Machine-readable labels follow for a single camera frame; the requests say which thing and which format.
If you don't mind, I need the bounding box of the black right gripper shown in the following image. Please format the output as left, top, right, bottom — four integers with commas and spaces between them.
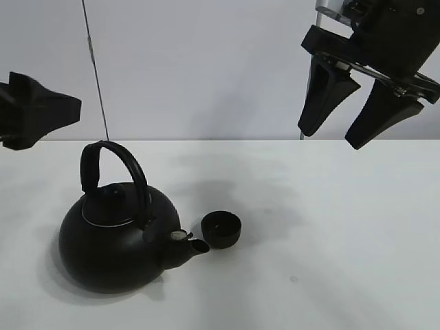
298, 1, 439, 150

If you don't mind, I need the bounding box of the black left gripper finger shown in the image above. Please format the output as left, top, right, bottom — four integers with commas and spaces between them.
1, 71, 82, 151

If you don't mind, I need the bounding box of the black round tea kettle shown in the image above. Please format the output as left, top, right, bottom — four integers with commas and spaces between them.
58, 140, 210, 294

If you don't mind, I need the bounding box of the small black teacup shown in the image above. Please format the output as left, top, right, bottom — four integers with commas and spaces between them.
201, 210, 242, 250

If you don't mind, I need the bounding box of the thin left metal rod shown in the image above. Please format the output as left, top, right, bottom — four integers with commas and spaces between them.
80, 0, 110, 140

